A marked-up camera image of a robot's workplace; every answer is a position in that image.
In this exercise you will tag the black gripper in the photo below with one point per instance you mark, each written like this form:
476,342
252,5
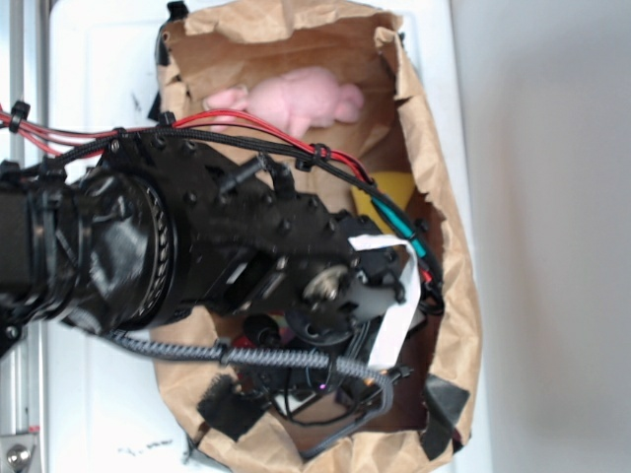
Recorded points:
350,292

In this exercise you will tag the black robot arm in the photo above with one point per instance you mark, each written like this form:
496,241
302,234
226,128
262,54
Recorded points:
138,237

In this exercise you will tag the yellow sponge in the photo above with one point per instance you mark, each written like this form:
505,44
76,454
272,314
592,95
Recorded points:
398,186

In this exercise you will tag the pink plush bunny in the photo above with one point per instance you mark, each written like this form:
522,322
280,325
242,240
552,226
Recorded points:
296,101

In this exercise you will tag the brown paper bag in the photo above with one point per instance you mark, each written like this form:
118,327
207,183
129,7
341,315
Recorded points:
245,41

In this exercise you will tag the aluminium frame rail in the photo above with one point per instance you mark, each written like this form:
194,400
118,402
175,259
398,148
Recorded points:
24,76

